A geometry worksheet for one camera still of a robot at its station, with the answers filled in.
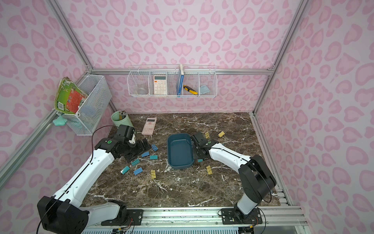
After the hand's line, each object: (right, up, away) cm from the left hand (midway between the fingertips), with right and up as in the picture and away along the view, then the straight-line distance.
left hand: (145, 147), depth 80 cm
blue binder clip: (-7, -16, +8) cm, 19 cm away
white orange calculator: (+5, +38, +14) cm, 41 cm away
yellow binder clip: (+46, +5, +26) cm, 53 cm away
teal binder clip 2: (-10, -11, +12) cm, 19 cm away
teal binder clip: (0, -9, +16) cm, 18 cm away
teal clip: (+30, -9, +6) cm, 32 cm away
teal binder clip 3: (-15, -15, +9) cm, 23 cm away
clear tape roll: (-8, +34, +16) cm, 39 cm away
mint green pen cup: (-23, +17, +19) cm, 34 cm away
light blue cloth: (+34, +37, +21) cm, 54 cm away
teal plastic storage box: (+18, -7, +14) cm, 23 cm away
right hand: (+28, -5, +10) cm, 30 cm away
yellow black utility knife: (+24, +36, +18) cm, 47 cm away
